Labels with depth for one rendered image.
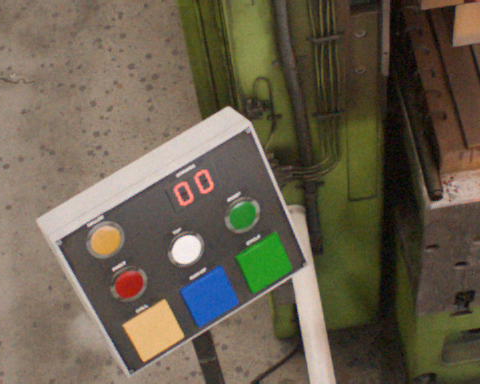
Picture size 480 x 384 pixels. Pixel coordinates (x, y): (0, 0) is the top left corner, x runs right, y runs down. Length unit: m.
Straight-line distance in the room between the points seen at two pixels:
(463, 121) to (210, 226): 0.48
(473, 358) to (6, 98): 1.50
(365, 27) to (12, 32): 1.79
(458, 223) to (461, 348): 0.69
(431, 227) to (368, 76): 0.28
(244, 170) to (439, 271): 0.58
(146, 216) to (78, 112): 1.58
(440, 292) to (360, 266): 0.33
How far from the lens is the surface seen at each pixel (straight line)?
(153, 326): 1.79
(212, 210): 1.76
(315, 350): 2.16
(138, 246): 1.73
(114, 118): 3.24
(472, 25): 1.69
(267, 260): 1.83
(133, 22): 3.43
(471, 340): 2.70
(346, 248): 2.49
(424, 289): 2.27
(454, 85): 2.02
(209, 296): 1.81
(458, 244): 2.12
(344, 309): 2.77
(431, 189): 1.97
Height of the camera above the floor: 2.64
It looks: 59 degrees down
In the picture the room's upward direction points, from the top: 11 degrees counter-clockwise
